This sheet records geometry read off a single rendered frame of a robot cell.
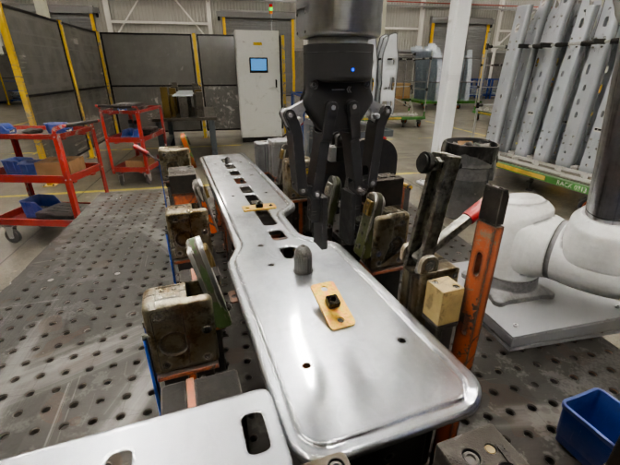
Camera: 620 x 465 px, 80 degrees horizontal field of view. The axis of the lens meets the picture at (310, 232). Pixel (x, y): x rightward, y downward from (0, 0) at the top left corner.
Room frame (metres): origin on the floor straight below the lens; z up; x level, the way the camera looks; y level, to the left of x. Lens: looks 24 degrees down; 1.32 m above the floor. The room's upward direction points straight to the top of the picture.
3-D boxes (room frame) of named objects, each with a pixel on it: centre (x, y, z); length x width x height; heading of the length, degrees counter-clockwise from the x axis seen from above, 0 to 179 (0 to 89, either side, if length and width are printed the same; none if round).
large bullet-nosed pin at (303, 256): (0.56, 0.01, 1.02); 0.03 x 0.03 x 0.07
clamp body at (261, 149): (1.49, 0.17, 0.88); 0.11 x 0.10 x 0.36; 110
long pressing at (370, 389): (0.90, 0.14, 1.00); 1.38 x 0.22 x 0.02; 20
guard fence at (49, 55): (6.11, 3.61, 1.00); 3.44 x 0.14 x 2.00; 12
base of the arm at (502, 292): (0.94, -0.56, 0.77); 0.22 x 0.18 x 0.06; 11
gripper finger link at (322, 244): (0.44, -0.01, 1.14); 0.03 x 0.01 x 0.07; 20
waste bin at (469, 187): (3.47, -1.50, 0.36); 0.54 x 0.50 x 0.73; 102
